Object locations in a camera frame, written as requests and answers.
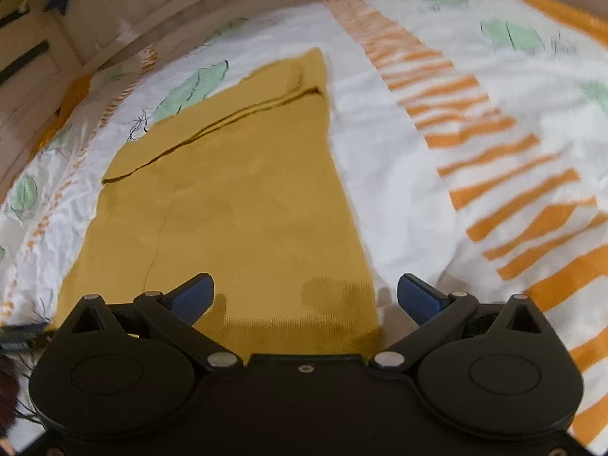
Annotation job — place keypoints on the mustard yellow knit sweater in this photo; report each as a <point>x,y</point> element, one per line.
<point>247,209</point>

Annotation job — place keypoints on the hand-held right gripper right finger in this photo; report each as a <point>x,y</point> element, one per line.
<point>418,297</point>

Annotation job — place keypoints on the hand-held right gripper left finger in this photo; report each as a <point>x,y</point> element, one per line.
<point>192,297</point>

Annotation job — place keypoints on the white leaf printed blanket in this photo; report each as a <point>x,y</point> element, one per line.
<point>418,175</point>

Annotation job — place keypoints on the orange bed sheet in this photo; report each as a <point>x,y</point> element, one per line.
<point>560,7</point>

